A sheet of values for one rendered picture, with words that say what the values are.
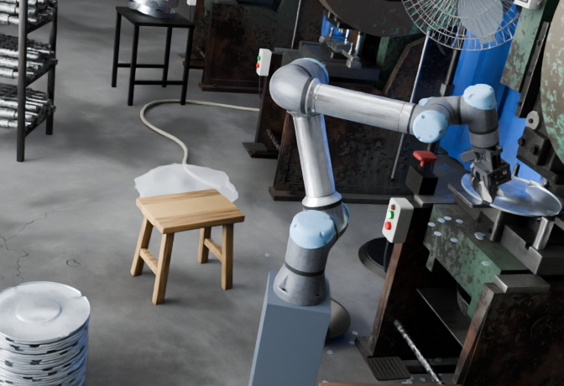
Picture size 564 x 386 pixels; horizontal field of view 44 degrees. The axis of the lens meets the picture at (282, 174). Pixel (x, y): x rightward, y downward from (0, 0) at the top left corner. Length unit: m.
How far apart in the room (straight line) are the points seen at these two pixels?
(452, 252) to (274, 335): 0.60
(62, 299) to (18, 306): 0.13
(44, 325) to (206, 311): 0.73
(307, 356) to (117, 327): 0.78
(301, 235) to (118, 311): 0.96
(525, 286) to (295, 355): 0.66
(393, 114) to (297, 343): 0.71
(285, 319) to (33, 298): 0.77
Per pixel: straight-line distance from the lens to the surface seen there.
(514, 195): 2.15
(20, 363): 2.15
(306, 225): 1.90
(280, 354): 2.05
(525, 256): 2.08
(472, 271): 2.13
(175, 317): 2.63
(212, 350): 2.50
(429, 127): 1.71
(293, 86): 1.80
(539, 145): 2.09
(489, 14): 2.77
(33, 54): 3.63
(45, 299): 2.25
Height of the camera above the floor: 1.53
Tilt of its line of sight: 23 degrees down
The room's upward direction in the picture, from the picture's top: 10 degrees clockwise
